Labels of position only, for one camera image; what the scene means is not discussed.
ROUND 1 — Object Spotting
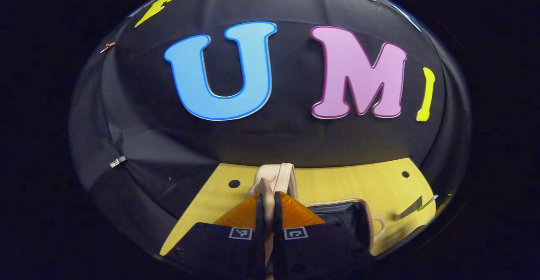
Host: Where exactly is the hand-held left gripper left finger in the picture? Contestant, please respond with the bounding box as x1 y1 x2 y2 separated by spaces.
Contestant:
162 192 267 280

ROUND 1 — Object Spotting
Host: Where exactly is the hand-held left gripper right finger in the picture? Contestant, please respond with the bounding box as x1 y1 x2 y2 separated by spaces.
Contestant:
273 191 377 280

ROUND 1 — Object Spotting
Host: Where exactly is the pink suitcase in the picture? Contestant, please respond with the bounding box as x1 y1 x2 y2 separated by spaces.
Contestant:
246 162 385 280

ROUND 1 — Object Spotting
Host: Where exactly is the black backdrop cloth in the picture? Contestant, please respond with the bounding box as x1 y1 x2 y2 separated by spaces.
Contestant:
70 0 471 255

